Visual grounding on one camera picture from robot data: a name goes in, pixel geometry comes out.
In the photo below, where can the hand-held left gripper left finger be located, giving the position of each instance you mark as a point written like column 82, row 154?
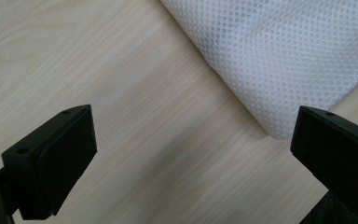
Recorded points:
column 59, row 161

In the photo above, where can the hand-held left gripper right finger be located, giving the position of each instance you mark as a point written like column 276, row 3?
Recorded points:
column 338, row 152

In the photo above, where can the white mesh cloth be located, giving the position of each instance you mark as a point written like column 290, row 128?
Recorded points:
column 276, row 56

